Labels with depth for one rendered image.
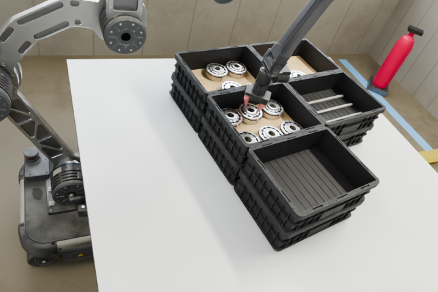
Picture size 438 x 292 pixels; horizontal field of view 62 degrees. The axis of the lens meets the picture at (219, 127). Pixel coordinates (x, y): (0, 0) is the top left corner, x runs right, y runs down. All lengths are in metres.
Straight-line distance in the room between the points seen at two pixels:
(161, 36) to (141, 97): 1.56
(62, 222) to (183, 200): 0.68
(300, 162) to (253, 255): 0.41
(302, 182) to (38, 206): 1.19
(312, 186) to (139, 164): 0.65
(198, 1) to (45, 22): 1.95
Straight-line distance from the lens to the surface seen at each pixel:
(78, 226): 1.83
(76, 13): 1.38
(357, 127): 1.77
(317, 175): 1.46
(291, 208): 1.18
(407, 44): 3.77
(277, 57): 1.34
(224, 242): 1.31
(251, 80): 1.79
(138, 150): 1.50
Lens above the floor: 1.80
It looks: 41 degrees down
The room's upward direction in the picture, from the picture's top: 17 degrees clockwise
